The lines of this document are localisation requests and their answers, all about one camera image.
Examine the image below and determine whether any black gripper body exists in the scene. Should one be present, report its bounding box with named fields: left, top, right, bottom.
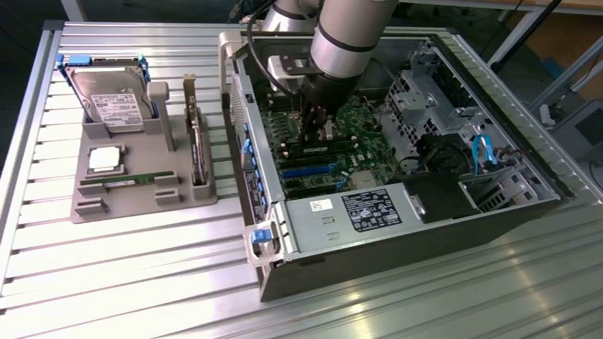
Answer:
left=300, top=72, right=364, bottom=117

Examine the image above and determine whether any green RAM stick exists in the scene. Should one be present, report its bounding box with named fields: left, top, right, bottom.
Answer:
left=100, top=171, right=175, bottom=187
left=287, top=140, right=358, bottom=157

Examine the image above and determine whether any green motherboard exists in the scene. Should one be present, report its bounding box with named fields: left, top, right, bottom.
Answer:
left=262, top=86, right=403, bottom=201

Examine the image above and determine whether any blue expansion slot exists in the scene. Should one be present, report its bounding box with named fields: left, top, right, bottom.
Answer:
left=280, top=160, right=344, bottom=178

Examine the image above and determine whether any silver chipset heatsink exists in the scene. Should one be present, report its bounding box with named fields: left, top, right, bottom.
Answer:
left=350, top=172, right=383, bottom=189

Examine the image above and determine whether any metal disk bay cage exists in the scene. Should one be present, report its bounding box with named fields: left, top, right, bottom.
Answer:
left=380, top=41, right=558, bottom=213

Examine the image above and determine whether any graphics card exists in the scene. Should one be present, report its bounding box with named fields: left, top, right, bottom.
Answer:
left=182, top=73, right=212, bottom=187

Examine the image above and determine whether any grey L-shaped corner clamp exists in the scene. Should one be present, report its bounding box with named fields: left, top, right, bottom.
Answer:
left=218, top=30, right=252, bottom=104

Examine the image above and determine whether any grey power supply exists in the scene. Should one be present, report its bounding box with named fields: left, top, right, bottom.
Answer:
left=280, top=183, right=426, bottom=256

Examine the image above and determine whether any grey corner clamp with blue latch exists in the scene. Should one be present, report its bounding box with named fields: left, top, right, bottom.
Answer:
left=242, top=221, right=286, bottom=266

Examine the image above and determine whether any silver hard disk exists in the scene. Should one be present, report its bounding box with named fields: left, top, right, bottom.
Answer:
left=63, top=64, right=155, bottom=134

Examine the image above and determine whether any grey parts rack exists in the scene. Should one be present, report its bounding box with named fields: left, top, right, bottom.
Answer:
left=70, top=81, right=220, bottom=225

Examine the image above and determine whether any silver CPU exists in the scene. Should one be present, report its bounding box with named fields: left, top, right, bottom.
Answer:
left=88, top=147, right=126, bottom=173

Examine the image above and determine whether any black open PC case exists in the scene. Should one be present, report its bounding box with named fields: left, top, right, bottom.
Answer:
left=219, top=30, right=579, bottom=303

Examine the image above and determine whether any white power strip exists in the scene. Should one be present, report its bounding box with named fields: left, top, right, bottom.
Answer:
left=539, top=102, right=562, bottom=126

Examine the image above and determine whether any blue disk carrier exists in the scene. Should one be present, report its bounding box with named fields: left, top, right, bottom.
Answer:
left=55, top=52, right=152, bottom=120

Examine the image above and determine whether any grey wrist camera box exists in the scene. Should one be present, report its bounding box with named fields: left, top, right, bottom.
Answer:
left=267, top=54, right=315, bottom=95

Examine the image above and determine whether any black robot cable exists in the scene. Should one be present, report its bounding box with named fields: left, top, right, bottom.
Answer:
left=243, top=0, right=284, bottom=95

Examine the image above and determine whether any black wire bundle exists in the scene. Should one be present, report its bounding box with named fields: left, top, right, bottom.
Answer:
left=398, top=136, right=475, bottom=174

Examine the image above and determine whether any blue disk wire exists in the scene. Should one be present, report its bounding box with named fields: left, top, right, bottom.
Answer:
left=472, top=133, right=499, bottom=177

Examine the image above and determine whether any aluminium frame stand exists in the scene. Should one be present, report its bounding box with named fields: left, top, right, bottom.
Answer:
left=483, top=0, right=603, bottom=107

